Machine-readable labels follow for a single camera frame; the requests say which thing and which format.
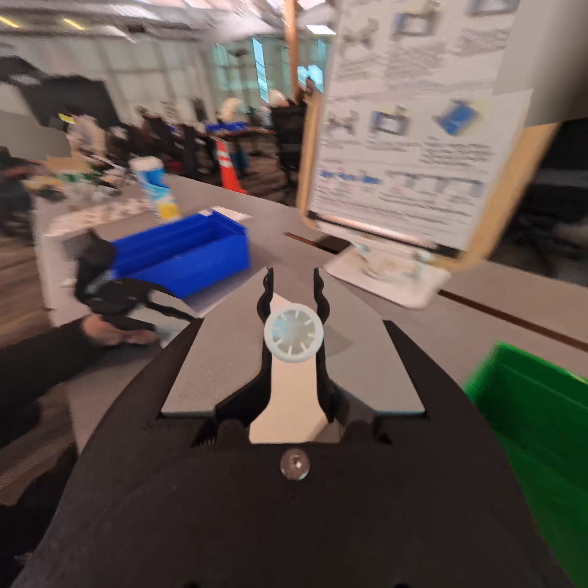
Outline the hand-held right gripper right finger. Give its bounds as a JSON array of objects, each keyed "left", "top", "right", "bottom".
[{"left": 312, "top": 266, "right": 426, "bottom": 423}]

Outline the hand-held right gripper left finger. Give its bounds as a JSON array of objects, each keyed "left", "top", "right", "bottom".
[{"left": 160, "top": 266, "right": 276, "bottom": 427}]

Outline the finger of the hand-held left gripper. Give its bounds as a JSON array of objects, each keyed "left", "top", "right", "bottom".
[
  {"left": 148, "top": 302, "right": 199, "bottom": 321},
  {"left": 137, "top": 281, "right": 178, "bottom": 300}
]

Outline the white whiteboard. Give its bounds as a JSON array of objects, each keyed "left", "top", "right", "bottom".
[{"left": 156, "top": 271, "right": 343, "bottom": 444}]

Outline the green whiteboard marker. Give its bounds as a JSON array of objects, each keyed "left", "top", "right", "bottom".
[{"left": 264, "top": 303, "right": 325, "bottom": 364}]

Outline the person's left forearm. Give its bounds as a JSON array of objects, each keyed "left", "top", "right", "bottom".
[{"left": 0, "top": 319, "right": 99, "bottom": 448}]

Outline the person's left hand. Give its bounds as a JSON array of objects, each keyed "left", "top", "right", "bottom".
[{"left": 82, "top": 314, "right": 160, "bottom": 348}]

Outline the blue plastic bin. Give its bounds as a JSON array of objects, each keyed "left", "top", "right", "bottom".
[{"left": 110, "top": 212, "right": 251, "bottom": 300}]

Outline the row of printed papers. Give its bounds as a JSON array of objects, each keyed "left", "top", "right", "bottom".
[{"left": 46, "top": 198, "right": 154, "bottom": 236}]

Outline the wipes canister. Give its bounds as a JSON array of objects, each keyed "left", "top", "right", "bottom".
[{"left": 130, "top": 156, "right": 181, "bottom": 222}]

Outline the orange traffic cone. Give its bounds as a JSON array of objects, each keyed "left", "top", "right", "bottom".
[{"left": 215, "top": 140, "right": 248, "bottom": 194}]

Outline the green plastic bin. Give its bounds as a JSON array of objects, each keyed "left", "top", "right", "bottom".
[{"left": 464, "top": 341, "right": 588, "bottom": 588}]

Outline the wooden clipboard with instruction sheet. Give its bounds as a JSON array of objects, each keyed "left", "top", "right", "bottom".
[{"left": 296, "top": 0, "right": 561, "bottom": 272}]

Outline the wooden post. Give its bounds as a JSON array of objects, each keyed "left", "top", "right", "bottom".
[{"left": 283, "top": 0, "right": 300, "bottom": 99}]

